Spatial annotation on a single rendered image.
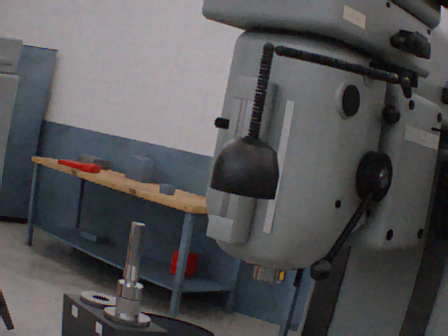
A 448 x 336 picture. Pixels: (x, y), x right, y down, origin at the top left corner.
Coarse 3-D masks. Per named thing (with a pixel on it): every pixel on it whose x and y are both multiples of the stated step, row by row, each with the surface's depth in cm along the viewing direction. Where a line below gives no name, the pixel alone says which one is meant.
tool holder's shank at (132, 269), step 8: (136, 224) 139; (136, 232) 139; (136, 240) 139; (128, 248) 139; (136, 248) 139; (128, 256) 139; (136, 256) 139; (128, 264) 139; (136, 264) 139; (128, 272) 139; (136, 272) 139; (128, 280) 139; (136, 280) 139
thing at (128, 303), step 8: (120, 288) 138; (120, 296) 139; (128, 296) 138; (136, 296) 139; (120, 304) 138; (128, 304) 138; (136, 304) 139; (120, 312) 138; (128, 312) 138; (136, 312) 139
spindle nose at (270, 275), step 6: (258, 270) 114; (264, 270) 114; (270, 270) 114; (276, 270) 114; (282, 270) 114; (258, 276) 114; (264, 276) 114; (270, 276) 114; (276, 276) 114; (270, 282) 114; (276, 282) 114; (282, 282) 115
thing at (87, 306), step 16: (64, 304) 148; (80, 304) 143; (96, 304) 144; (112, 304) 146; (64, 320) 148; (80, 320) 143; (96, 320) 138; (112, 320) 137; (128, 320) 136; (144, 320) 139
